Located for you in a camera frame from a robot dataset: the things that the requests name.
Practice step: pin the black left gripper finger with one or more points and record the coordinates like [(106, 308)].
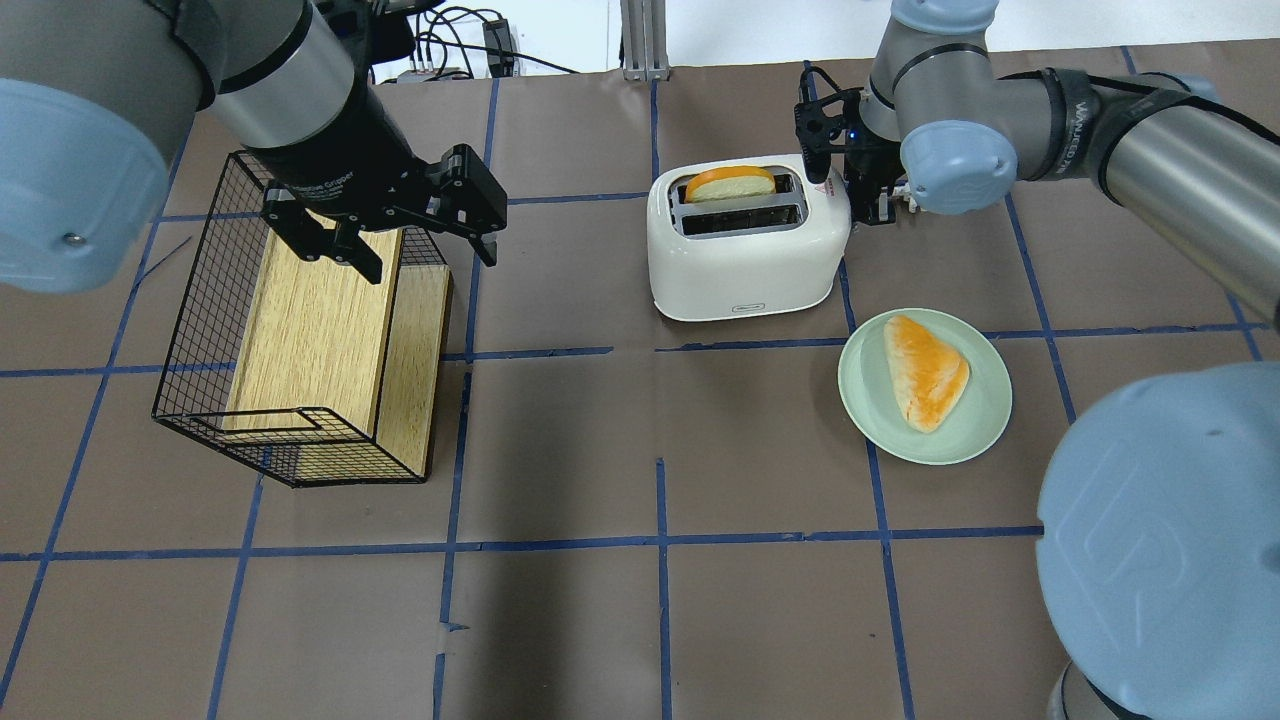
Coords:
[(310, 240), (484, 243)]

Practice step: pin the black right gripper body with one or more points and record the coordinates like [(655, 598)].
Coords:
[(873, 170)]

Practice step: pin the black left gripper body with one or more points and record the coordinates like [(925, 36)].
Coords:
[(345, 150)]

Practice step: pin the white toaster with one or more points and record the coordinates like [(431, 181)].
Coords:
[(726, 259)]

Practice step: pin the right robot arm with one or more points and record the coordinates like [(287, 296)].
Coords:
[(1080, 299)]

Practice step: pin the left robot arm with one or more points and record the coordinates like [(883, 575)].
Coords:
[(96, 97)]

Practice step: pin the bread slice in toaster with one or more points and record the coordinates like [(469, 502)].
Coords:
[(726, 183)]

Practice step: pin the wooden shelf block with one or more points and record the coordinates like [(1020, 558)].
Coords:
[(336, 378)]

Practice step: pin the bread slice on plate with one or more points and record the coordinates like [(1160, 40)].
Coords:
[(928, 375)]

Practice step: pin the light green plate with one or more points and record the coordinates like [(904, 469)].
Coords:
[(866, 390)]

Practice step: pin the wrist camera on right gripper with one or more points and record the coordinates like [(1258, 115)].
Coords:
[(821, 118)]

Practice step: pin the black wire basket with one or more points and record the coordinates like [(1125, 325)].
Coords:
[(195, 384)]

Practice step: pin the aluminium frame post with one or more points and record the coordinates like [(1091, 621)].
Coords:
[(643, 45)]

